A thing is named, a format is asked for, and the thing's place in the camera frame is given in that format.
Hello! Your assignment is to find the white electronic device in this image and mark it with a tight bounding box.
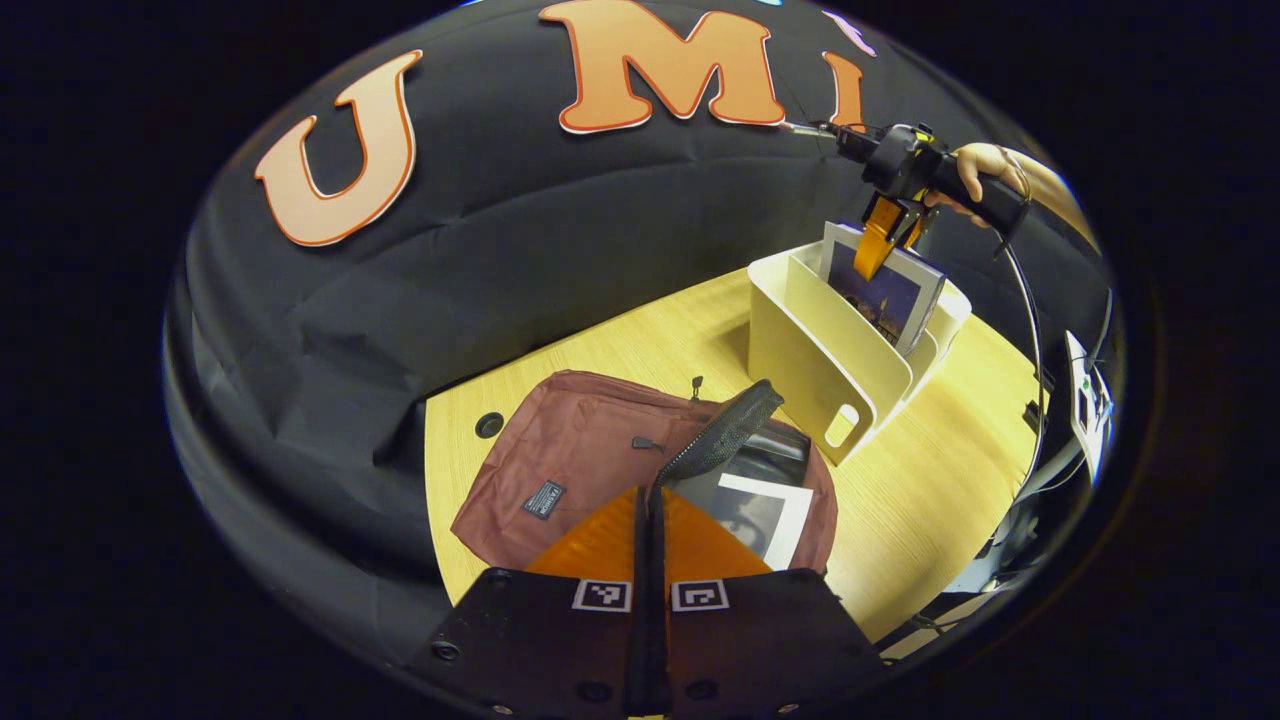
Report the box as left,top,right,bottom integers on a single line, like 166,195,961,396
1065,330,1113,486

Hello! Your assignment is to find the grey cover book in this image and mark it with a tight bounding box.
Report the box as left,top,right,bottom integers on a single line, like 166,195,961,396
670,472,816,571

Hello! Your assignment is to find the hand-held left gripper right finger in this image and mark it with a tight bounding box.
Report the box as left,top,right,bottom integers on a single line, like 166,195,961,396
650,490,881,719

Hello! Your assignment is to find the blue cover book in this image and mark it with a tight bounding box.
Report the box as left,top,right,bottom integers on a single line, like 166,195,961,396
820,222,946,356

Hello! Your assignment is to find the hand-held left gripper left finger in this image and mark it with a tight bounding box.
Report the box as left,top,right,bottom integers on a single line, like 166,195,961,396
410,487,651,719

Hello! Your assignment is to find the maroon schoolbag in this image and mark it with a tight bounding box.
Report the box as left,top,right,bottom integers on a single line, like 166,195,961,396
450,370,839,576

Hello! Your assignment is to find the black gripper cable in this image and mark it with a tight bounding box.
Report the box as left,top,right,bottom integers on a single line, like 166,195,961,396
995,235,1049,501

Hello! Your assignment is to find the white bookshelf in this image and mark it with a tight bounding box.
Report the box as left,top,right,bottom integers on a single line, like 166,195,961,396
747,240,973,466

